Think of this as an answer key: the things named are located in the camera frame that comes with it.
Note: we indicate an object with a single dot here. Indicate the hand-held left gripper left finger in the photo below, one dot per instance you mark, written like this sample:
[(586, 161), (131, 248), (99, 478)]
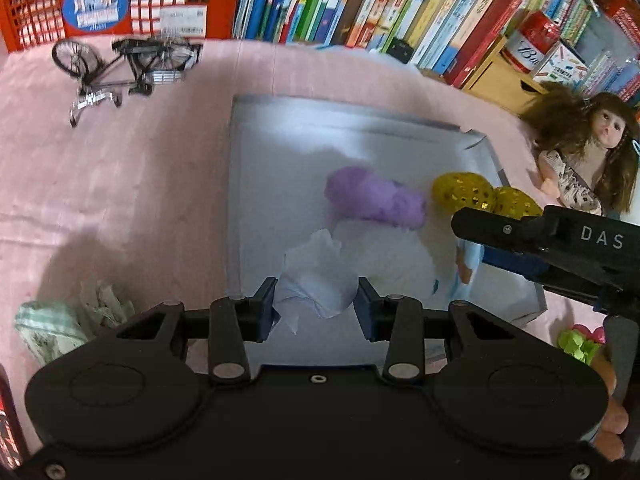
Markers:
[(265, 310)]

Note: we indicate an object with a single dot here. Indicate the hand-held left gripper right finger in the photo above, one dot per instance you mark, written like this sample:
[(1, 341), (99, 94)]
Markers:
[(367, 312)]

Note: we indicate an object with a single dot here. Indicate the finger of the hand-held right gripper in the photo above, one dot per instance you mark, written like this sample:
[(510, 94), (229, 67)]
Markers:
[(500, 230), (515, 262)]

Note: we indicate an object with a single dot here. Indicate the white tissue paper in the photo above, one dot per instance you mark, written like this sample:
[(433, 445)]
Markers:
[(315, 280)]

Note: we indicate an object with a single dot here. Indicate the purple plush toy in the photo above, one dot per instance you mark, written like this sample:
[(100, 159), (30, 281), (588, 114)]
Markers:
[(375, 197)]

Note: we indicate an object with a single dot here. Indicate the white cardboard box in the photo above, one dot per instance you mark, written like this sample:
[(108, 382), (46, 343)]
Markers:
[(280, 160)]

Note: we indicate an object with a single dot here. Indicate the person's right hand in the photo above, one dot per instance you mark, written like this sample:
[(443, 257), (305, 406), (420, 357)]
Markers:
[(617, 417)]

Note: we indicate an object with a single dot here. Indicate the small picture card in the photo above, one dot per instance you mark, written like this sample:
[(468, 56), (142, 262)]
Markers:
[(466, 267)]

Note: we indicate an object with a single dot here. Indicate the pink scrunchie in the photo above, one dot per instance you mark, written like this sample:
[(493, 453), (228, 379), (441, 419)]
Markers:
[(587, 331)]

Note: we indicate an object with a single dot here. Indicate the green and pink toy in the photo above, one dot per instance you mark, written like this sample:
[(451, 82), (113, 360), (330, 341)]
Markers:
[(580, 345)]

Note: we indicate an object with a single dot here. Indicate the brown haired doll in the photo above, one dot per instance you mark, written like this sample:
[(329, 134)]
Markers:
[(595, 155)]

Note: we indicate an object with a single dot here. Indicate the wooden drawer box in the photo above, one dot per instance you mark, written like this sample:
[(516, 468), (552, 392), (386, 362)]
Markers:
[(505, 82)]

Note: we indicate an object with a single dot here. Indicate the crumpled printed paper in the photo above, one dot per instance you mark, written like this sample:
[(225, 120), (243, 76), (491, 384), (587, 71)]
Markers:
[(107, 305)]

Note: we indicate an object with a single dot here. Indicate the white printed carton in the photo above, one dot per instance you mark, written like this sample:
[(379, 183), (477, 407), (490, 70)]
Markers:
[(562, 65)]

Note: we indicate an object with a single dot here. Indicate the pink tablecloth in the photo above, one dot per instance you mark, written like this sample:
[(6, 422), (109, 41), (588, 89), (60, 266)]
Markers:
[(125, 185)]

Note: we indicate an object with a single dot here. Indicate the red drink can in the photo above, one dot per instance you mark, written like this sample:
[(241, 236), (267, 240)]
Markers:
[(532, 42)]

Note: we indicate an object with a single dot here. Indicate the green checkered cloth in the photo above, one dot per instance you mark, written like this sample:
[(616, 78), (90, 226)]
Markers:
[(47, 330)]

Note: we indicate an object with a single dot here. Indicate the row of small paperback books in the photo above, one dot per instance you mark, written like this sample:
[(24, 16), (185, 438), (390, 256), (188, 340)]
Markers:
[(600, 20)]

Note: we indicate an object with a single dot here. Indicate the row of tall picture books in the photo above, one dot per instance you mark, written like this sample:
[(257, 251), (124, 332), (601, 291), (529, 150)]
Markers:
[(370, 5)]

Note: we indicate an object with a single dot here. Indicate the black toy bicycle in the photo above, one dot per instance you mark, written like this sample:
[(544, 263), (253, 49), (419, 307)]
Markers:
[(135, 60)]

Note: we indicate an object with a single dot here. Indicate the red plastic basket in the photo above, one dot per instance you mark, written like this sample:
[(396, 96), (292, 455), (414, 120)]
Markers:
[(40, 10)]

